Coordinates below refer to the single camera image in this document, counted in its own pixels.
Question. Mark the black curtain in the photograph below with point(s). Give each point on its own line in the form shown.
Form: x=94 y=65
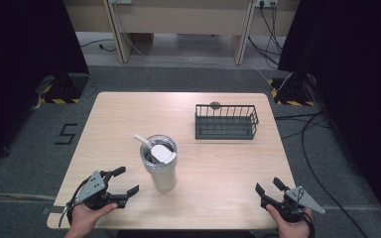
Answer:
x=23 y=49
x=354 y=66

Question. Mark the light wooden desk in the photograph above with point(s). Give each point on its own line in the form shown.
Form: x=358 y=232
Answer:
x=182 y=16

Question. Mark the white wall socket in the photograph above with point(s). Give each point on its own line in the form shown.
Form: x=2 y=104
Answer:
x=121 y=1
x=266 y=3

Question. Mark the white drinking straw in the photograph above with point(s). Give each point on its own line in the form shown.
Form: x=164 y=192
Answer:
x=142 y=139

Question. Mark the black stand base striped tape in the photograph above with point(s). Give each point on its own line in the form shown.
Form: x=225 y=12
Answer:
x=66 y=88
x=292 y=92

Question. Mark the white tumbler cup with lid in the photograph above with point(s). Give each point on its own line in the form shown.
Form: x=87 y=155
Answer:
x=160 y=172

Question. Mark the person's left hand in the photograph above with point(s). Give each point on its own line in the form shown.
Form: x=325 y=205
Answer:
x=85 y=218

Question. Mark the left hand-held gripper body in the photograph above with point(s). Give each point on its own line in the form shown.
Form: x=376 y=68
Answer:
x=92 y=190

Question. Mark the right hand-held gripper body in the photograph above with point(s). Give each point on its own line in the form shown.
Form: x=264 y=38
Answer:
x=293 y=204

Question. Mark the dark round table grommet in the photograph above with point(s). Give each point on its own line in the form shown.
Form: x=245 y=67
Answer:
x=215 y=105

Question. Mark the person's right hand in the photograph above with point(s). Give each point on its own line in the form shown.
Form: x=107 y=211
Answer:
x=287 y=227

